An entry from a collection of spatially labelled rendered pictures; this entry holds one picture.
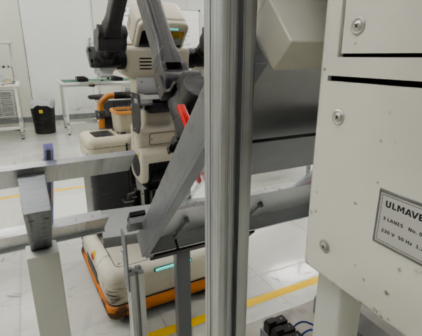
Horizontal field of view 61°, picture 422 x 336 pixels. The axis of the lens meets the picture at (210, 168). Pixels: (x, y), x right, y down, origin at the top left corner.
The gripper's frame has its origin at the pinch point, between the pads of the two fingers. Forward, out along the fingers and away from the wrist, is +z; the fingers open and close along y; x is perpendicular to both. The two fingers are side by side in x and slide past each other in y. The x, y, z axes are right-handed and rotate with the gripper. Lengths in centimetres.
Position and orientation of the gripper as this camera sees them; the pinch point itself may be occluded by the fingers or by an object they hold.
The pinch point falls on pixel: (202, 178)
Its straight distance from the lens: 77.1
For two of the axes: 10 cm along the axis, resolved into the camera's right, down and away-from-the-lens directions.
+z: 2.8, 9.1, -3.0
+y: 8.9, -1.3, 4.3
